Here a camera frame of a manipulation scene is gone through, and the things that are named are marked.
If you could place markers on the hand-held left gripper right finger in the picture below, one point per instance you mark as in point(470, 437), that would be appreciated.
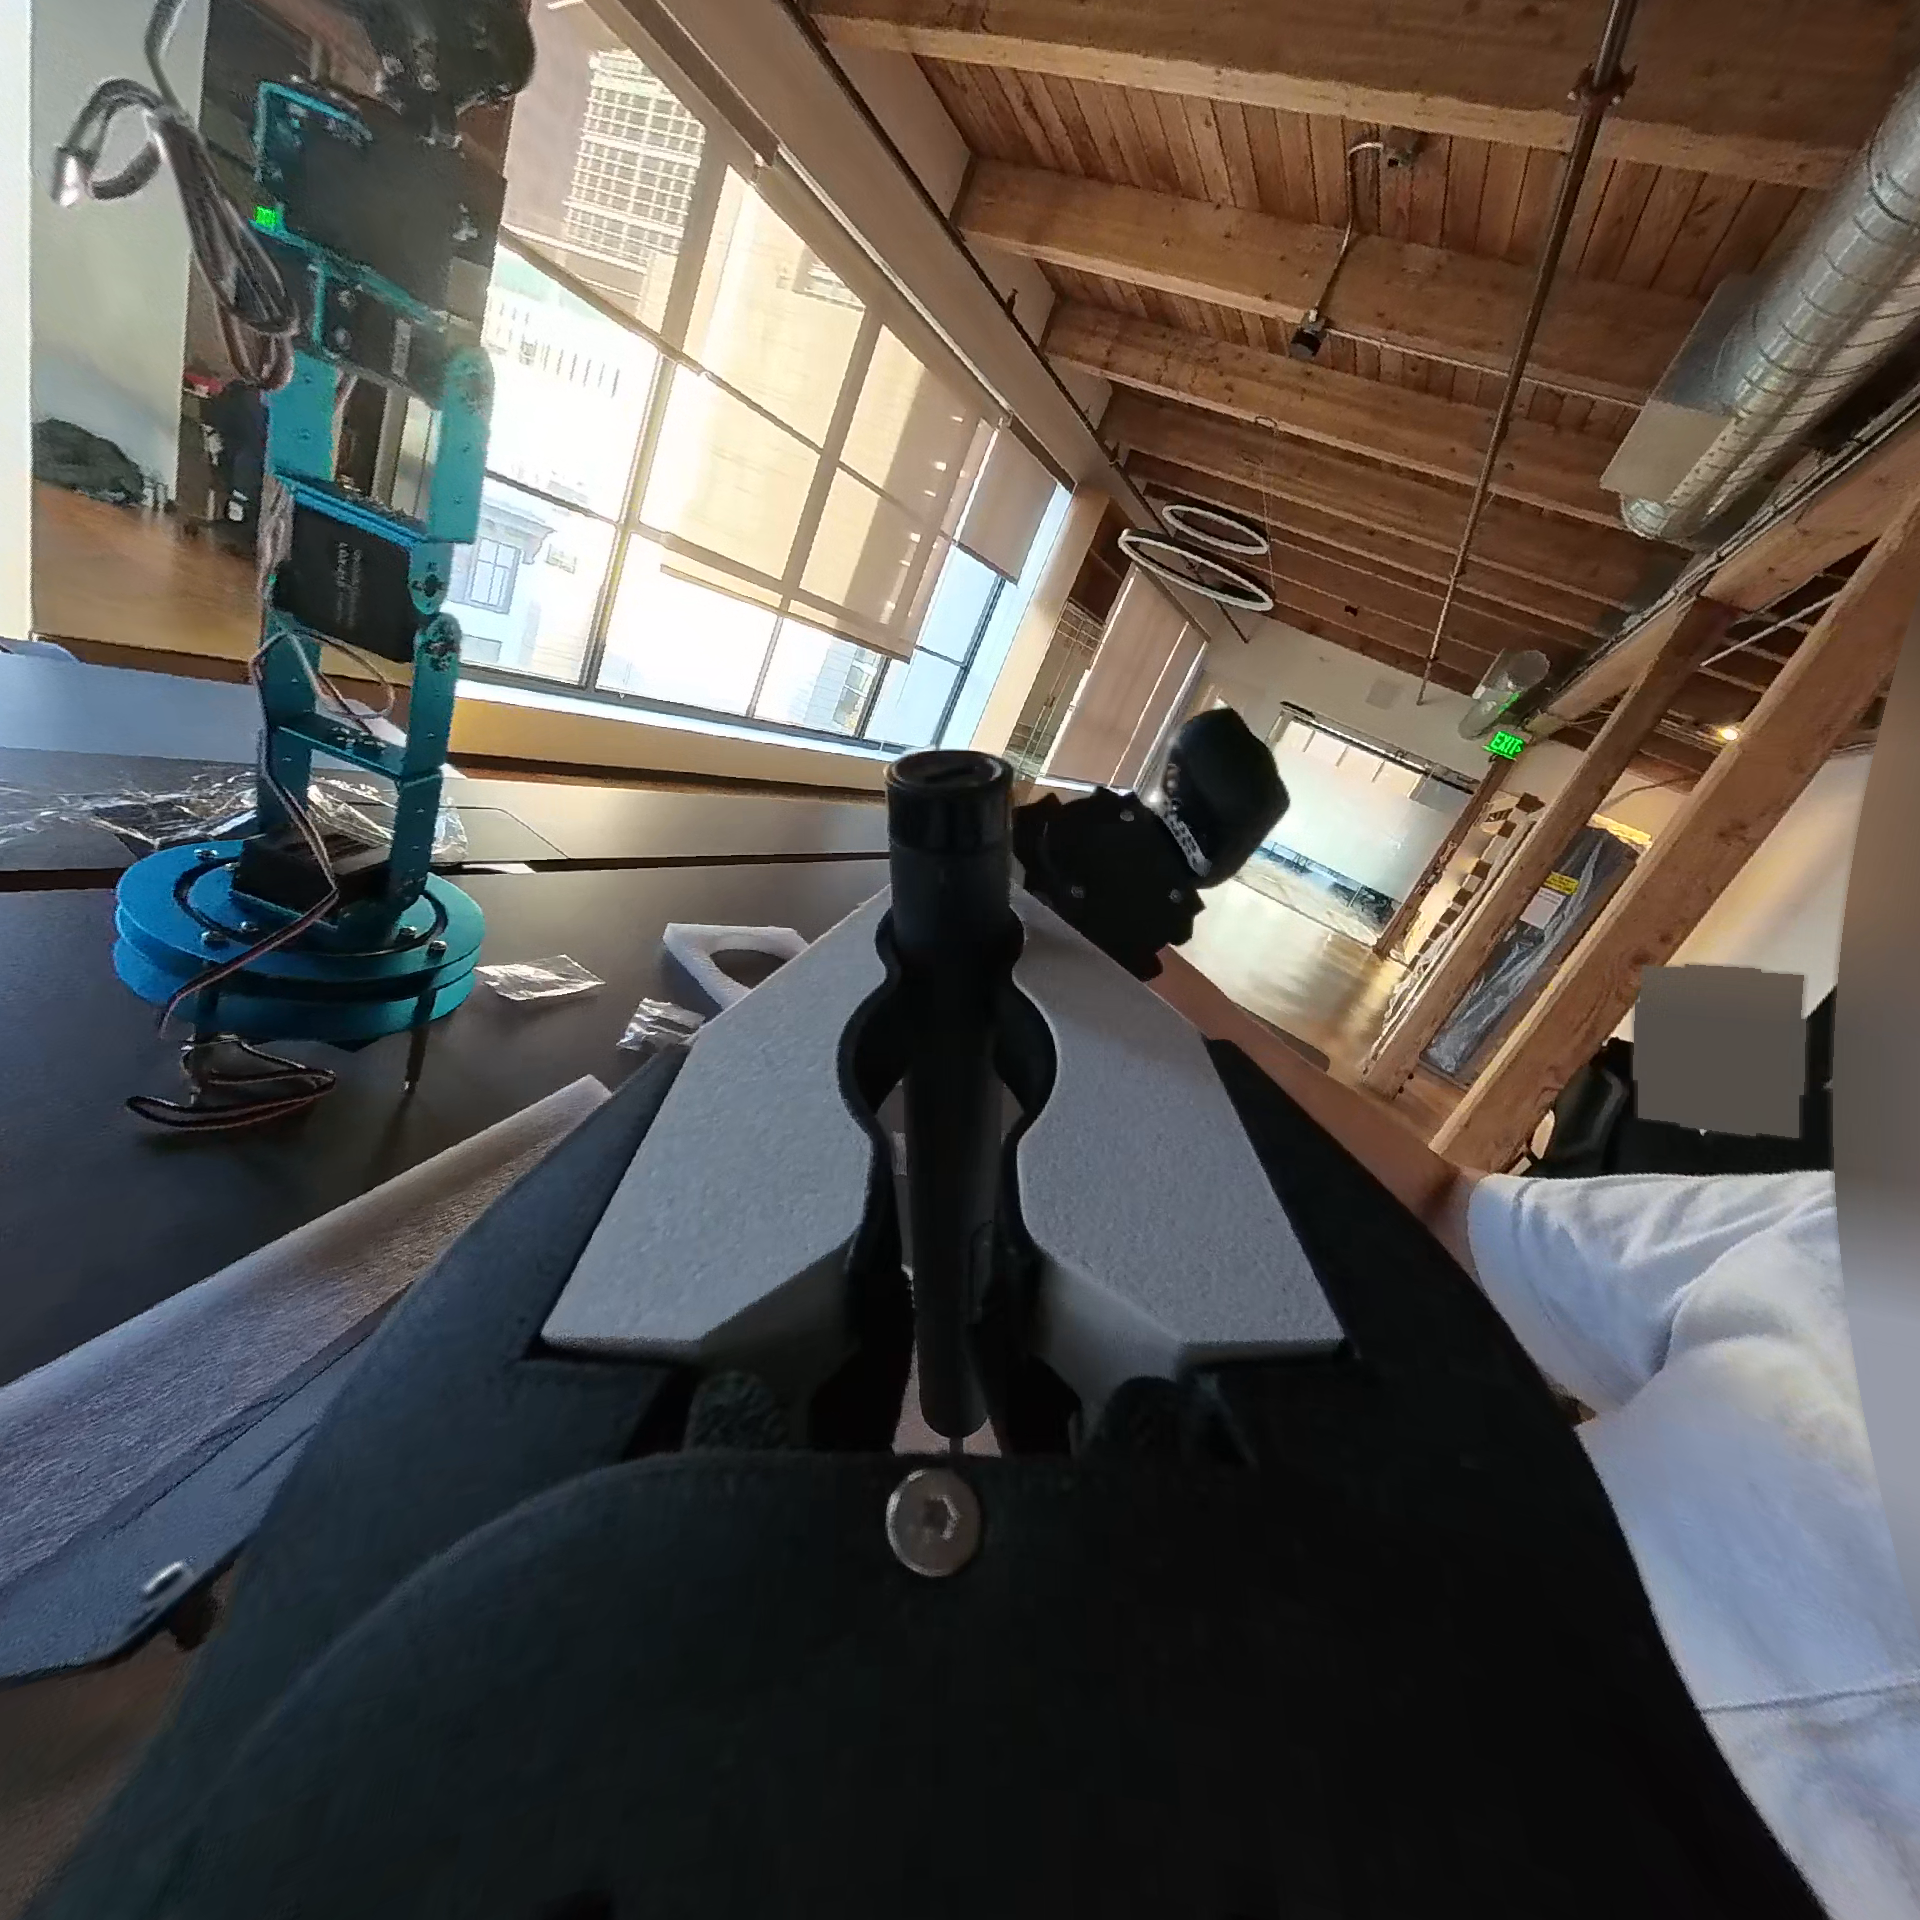
point(1183, 1177)

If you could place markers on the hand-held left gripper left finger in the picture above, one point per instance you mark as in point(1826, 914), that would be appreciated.
point(702, 1177)

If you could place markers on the black electric screwdriver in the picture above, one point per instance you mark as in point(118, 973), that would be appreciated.
point(952, 1054)

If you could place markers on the person's right forearm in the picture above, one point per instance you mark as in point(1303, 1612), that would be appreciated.
point(1442, 1213)

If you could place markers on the blue toy robot arm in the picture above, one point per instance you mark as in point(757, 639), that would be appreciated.
point(348, 564)

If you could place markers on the dark desk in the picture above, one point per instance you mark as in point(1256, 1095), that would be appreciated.
point(677, 823)
point(451, 1054)

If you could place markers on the small clear plastic bag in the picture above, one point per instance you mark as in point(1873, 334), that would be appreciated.
point(537, 973)
point(662, 1019)

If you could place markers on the white foam piece with hole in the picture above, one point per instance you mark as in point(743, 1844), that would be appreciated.
point(686, 961)

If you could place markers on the beige roller blind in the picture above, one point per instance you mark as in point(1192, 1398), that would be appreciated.
point(881, 527)
point(1011, 498)

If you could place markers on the black office chair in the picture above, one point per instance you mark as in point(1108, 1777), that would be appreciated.
point(1590, 1106)

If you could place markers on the blue wrapped panel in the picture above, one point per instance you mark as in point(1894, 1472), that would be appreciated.
point(1552, 961)

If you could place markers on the white foam sheet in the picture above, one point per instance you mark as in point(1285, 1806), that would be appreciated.
point(225, 1308)

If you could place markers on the large grid window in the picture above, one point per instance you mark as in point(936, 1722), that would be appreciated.
point(719, 498)

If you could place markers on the person's white shirt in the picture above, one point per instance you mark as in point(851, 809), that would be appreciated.
point(1728, 1431)

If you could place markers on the crumpled clear plastic wrap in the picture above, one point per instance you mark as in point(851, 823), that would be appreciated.
point(148, 817)

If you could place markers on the ceiling sprinkler pipe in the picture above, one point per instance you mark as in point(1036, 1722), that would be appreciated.
point(1535, 345)

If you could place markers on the dark bag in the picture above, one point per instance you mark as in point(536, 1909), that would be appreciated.
point(76, 444)

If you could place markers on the wooden diagonal post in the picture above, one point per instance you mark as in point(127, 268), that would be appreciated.
point(1590, 817)
point(1689, 855)

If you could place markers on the silver ventilation duct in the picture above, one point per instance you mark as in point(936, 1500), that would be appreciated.
point(1806, 306)

